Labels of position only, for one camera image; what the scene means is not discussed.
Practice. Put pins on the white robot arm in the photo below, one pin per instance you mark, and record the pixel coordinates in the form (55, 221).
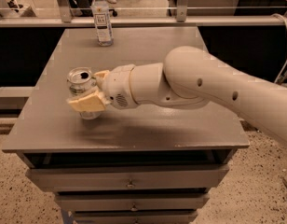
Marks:
(188, 78)

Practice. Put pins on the bottom grey drawer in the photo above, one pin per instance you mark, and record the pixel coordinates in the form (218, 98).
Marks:
(142, 217)

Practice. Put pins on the top grey drawer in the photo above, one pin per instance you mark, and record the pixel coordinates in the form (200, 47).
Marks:
(128, 178)

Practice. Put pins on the middle grey drawer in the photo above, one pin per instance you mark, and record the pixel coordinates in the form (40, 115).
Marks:
(132, 202)

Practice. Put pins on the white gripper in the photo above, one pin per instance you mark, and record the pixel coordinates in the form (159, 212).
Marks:
(117, 86)

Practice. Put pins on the clear plastic water bottle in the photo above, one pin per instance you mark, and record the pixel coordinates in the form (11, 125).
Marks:
(100, 11)

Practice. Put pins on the grey drawer cabinet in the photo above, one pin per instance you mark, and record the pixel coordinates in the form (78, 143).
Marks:
(49, 134)

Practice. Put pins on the metal railing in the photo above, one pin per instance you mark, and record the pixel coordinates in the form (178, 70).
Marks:
(58, 13)

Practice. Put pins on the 7up soda can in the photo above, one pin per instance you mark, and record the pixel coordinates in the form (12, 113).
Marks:
(79, 81)

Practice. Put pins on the grey drawer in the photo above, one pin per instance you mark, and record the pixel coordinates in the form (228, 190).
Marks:
(132, 202)
(142, 217)
(128, 178)

